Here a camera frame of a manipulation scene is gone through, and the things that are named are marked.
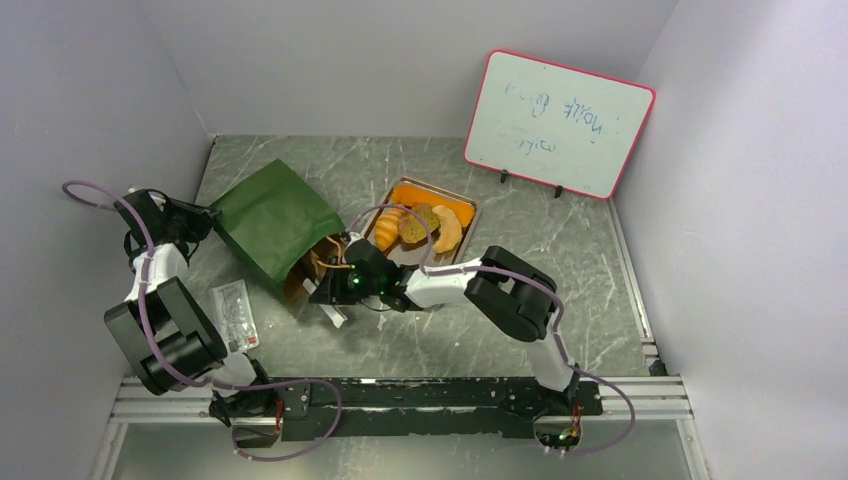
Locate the brown bread slice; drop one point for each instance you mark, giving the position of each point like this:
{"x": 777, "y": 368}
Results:
{"x": 414, "y": 229}

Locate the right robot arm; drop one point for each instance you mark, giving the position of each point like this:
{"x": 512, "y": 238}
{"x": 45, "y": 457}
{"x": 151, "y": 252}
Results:
{"x": 519, "y": 299}

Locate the red framed whiteboard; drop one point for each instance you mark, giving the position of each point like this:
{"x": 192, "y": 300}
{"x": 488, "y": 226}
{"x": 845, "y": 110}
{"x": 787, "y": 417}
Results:
{"x": 563, "y": 127}

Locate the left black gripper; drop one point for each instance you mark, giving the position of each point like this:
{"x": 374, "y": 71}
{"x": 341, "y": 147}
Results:
{"x": 202, "y": 219}

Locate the black base beam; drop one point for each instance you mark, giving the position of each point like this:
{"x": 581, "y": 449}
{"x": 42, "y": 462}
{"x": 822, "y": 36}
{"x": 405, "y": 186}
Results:
{"x": 306, "y": 412}

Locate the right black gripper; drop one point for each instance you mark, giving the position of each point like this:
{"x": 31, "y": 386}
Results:
{"x": 331, "y": 289}

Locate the clear plastic packet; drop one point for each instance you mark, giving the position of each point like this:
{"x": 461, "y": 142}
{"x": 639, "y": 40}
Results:
{"x": 233, "y": 316}

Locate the aluminium frame rail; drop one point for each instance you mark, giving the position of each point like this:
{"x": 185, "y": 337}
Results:
{"x": 645, "y": 398}

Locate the braided fake bread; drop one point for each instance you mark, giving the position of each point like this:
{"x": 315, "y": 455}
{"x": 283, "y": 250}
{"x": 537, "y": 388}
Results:
{"x": 410, "y": 195}

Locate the metal tongs white handles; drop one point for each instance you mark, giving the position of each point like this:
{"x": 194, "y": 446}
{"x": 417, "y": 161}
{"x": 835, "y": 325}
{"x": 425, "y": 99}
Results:
{"x": 332, "y": 312}

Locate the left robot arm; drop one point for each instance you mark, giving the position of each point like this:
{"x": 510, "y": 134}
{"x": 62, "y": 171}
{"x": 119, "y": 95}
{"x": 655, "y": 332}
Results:
{"x": 160, "y": 321}

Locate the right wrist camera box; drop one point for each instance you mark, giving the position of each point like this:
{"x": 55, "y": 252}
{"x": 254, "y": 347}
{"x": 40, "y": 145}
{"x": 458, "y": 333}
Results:
{"x": 353, "y": 237}

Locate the pale crescent fake bread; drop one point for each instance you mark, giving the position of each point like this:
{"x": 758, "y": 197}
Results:
{"x": 450, "y": 229}

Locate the fake croissant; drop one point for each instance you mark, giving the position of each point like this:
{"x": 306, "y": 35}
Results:
{"x": 387, "y": 226}

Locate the green paper bag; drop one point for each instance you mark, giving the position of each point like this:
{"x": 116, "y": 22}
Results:
{"x": 273, "y": 221}

